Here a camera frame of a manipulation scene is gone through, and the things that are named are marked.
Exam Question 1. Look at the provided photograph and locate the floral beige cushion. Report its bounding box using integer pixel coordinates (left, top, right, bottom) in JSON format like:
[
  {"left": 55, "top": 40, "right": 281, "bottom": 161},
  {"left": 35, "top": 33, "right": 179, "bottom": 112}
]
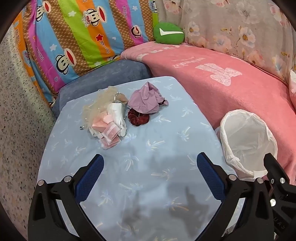
[{"left": 155, "top": 0, "right": 296, "bottom": 84}]

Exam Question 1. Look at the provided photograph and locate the light blue palm-print tablecloth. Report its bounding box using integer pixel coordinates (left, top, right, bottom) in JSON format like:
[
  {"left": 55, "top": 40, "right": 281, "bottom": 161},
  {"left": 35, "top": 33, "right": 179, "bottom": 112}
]
[{"left": 37, "top": 76, "right": 245, "bottom": 241}]

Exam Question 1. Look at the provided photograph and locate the striped cartoon monkey pillow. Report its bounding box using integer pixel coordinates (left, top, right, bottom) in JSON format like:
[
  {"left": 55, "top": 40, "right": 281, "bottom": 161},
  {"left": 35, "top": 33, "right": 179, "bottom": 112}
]
[{"left": 11, "top": 0, "right": 160, "bottom": 108}]

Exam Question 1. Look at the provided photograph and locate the dark red velvet scrunchie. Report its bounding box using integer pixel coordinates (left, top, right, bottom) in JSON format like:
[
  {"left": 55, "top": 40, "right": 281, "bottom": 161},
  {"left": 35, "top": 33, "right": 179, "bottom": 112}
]
[{"left": 128, "top": 108, "right": 150, "bottom": 127}]

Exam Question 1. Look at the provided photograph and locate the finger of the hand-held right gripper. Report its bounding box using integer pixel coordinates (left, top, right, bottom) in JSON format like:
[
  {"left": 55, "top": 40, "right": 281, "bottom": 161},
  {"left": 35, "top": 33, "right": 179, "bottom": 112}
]
[{"left": 264, "top": 153, "right": 296, "bottom": 200}]

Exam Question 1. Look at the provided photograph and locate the pink pillow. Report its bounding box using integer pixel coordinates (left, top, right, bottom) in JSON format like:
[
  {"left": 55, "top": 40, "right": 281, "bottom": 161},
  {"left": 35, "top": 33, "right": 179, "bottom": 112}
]
[{"left": 289, "top": 70, "right": 296, "bottom": 105}]

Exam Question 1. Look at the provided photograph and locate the blue-grey cushion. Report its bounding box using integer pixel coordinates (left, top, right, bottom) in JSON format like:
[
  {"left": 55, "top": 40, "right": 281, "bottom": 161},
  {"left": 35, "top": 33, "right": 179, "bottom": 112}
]
[{"left": 52, "top": 59, "right": 152, "bottom": 118}]

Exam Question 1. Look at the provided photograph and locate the pink blanket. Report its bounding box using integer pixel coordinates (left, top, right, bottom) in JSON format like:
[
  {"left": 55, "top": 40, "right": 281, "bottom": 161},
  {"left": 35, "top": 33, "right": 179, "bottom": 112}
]
[{"left": 120, "top": 41, "right": 296, "bottom": 186}]

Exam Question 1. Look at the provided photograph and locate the purple wrapper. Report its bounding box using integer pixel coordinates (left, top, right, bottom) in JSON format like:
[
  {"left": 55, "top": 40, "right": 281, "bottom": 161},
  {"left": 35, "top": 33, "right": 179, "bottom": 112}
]
[{"left": 128, "top": 81, "right": 165, "bottom": 114}]

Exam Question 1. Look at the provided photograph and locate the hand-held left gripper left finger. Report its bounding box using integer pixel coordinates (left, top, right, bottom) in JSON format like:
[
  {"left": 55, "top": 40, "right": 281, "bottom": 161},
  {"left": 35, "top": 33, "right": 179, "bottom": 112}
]
[{"left": 28, "top": 153, "right": 105, "bottom": 241}]

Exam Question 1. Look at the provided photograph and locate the beige sheer mesh bag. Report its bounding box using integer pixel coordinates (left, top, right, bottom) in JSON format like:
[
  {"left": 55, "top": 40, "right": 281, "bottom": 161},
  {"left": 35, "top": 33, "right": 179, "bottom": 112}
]
[{"left": 82, "top": 87, "right": 129, "bottom": 130}]

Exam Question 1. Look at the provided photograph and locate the bin with white bag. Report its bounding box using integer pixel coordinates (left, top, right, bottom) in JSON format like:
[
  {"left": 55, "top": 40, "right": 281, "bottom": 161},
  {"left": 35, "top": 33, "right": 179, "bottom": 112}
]
[{"left": 215, "top": 109, "right": 278, "bottom": 182}]

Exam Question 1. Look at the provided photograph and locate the white sock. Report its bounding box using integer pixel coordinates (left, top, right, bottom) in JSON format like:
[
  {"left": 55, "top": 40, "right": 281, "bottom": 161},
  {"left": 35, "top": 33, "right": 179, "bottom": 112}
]
[{"left": 107, "top": 103, "right": 128, "bottom": 137}]

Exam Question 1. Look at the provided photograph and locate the pink sachet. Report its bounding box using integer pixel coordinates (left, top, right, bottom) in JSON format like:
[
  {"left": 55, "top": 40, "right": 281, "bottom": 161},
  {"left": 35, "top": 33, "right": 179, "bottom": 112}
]
[
  {"left": 98, "top": 125, "right": 121, "bottom": 149},
  {"left": 92, "top": 116, "right": 109, "bottom": 133}
]

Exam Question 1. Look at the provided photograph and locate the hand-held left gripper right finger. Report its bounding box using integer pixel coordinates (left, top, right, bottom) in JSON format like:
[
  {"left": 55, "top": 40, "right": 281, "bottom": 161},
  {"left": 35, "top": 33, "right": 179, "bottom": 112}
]
[{"left": 196, "top": 152, "right": 275, "bottom": 241}]

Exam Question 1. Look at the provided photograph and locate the green cushion with white mark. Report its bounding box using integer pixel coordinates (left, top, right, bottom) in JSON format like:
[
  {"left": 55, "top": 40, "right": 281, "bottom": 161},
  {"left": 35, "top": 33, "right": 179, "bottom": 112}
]
[{"left": 153, "top": 22, "right": 185, "bottom": 44}]

